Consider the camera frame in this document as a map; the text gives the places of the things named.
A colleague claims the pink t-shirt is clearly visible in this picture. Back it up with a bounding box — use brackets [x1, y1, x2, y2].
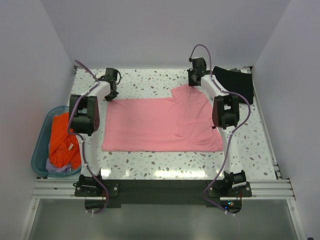
[101, 84, 223, 152]

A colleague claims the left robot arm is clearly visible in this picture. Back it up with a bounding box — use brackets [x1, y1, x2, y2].
[67, 68, 122, 178]

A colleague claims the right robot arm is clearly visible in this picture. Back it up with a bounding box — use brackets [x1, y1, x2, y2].
[187, 57, 247, 197]

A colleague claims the folded black t-shirt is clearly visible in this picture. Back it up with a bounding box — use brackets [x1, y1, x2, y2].
[213, 66, 254, 105]

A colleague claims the orange t-shirt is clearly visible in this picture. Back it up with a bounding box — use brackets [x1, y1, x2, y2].
[48, 112, 81, 170]

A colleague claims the teal plastic basket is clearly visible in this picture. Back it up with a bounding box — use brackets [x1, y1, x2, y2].
[31, 105, 81, 178]

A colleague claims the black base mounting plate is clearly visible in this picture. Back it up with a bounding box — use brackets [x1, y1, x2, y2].
[73, 176, 253, 213]

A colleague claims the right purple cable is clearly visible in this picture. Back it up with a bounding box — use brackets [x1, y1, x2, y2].
[188, 44, 252, 210]

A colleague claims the purple cable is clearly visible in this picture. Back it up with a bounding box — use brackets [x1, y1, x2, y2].
[66, 59, 111, 215]
[188, 44, 252, 210]

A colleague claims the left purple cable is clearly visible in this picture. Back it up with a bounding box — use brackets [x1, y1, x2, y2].
[66, 59, 111, 215]

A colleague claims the aluminium frame rail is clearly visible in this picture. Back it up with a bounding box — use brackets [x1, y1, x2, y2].
[32, 162, 296, 200]

